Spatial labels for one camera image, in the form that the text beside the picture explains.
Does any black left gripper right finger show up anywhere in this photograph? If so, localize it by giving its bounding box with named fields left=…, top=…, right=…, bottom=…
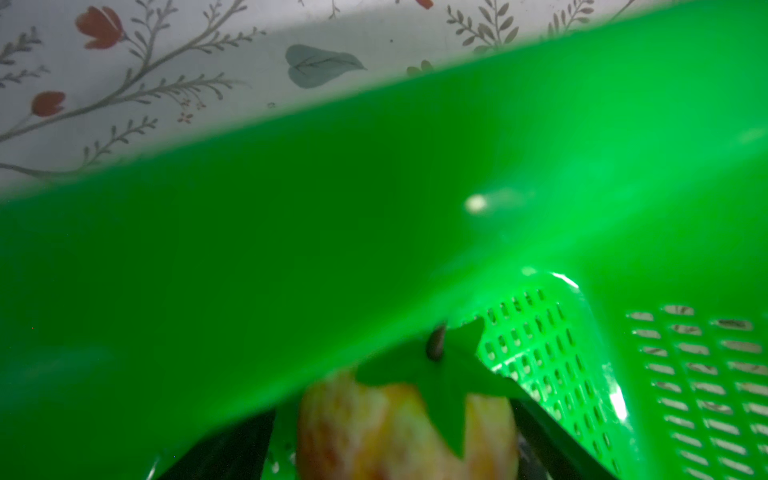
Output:
left=510, top=397, right=616, bottom=480

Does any green plastic tray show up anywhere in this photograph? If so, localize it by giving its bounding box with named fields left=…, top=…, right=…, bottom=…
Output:
left=1, top=1, right=767, bottom=479

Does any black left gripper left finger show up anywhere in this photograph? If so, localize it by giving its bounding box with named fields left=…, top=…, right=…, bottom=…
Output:
left=160, top=409, right=276, bottom=480

